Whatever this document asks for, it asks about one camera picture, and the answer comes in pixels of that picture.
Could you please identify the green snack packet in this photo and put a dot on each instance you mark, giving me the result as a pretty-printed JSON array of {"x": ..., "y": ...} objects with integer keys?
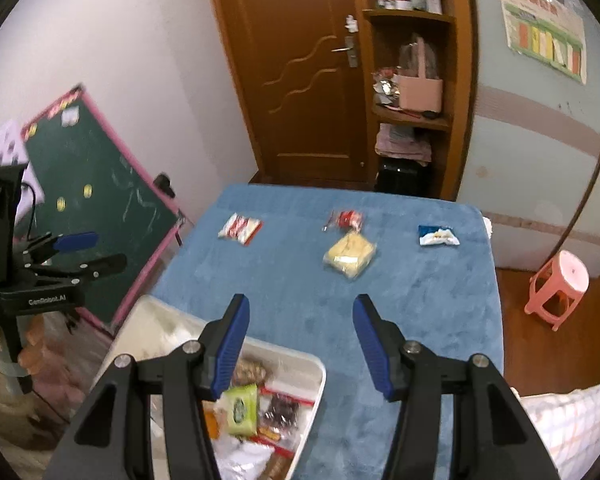
[{"x": 242, "y": 407}]

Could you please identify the green chalkboard with pink frame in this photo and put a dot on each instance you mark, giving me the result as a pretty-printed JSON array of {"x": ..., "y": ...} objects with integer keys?
[{"x": 105, "y": 170}]

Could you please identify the black box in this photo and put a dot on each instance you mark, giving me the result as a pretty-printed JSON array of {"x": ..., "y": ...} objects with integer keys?
[{"x": 405, "y": 177}]

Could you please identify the white door sticker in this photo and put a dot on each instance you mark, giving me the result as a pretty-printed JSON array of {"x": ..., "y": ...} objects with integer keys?
[{"x": 351, "y": 22}]

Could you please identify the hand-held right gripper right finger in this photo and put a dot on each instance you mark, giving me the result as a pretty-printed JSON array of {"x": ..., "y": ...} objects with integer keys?
[{"x": 367, "y": 345}]

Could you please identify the person's left hand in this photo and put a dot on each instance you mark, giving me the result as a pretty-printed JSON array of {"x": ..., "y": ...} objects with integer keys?
[{"x": 34, "y": 347}]

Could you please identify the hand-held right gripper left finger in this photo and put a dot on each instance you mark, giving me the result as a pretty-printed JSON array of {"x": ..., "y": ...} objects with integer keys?
[{"x": 227, "y": 355}]

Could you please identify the black clip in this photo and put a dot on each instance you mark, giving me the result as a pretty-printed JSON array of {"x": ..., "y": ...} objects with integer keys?
[{"x": 165, "y": 183}]

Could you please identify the red-edged dark dates packet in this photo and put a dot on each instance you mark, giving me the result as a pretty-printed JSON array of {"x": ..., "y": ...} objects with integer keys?
[{"x": 282, "y": 410}]

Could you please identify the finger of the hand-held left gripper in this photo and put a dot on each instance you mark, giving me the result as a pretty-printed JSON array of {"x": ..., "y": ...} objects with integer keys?
[
  {"x": 77, "y": 241},
  {"x": 105, "y": 265}
]

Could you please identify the wooden shelf unit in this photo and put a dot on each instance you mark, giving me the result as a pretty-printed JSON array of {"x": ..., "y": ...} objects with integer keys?
[{"x": 460, "y": 85}]

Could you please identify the small red snack packet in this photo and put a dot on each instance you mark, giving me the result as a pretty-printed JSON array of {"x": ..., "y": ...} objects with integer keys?
[{"x": 347, "y": 218}]

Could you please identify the pink bag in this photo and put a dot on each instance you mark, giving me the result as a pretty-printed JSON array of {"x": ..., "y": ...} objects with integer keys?
[{"x": 420, "y": 92}]

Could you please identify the white cloth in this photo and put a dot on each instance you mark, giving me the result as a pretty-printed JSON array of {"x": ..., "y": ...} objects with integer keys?
[{"x": 488, "y": 226}]

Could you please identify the blue-white snack packet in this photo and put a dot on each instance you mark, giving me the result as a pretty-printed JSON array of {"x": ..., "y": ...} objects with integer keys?
[{"x": 437, "y": 236}]

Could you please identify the person's left forearm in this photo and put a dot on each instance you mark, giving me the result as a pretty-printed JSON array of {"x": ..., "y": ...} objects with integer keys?
[{"x": 55, "y": 385}]

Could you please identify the yellow snack packet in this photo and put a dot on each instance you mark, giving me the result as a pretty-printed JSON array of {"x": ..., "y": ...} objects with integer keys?
[{"x": 350, "y": 256}]

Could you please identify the wall poster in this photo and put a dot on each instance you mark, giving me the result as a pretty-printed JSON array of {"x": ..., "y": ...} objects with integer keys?
[{"x": 540, "y": 25}]

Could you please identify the checked white bedding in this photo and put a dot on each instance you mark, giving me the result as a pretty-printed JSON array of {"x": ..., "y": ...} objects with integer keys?
[{"x": 575, "y": 425}]

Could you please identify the shiny crumpled wrappers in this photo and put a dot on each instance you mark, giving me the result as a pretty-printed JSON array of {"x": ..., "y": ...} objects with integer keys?
[{"x": 386, "y": 87}]

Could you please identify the white sheet with purple print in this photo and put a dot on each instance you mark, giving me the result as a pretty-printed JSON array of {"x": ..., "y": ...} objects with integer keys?
[{"x": 2, "y": 145}]

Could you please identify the wooden door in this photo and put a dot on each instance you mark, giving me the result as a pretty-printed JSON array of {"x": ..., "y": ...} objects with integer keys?
[{"x": 290, "y": 85}]

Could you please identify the pink plastic stool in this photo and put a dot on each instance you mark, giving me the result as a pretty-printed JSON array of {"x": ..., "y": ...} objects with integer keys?
[{"x": 565, "y": 272}]

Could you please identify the red-white cream snack packet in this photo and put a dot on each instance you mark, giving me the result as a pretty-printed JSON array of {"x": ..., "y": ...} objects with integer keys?
[{"x": 240, "y": 227}]

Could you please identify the white plastic bin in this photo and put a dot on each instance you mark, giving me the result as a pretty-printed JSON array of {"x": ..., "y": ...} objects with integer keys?
[{"x": 290, "y": 360}]

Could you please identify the folded pink towels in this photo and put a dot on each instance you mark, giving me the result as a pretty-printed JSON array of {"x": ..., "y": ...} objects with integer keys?
[{"x": 402, "y": 145}]

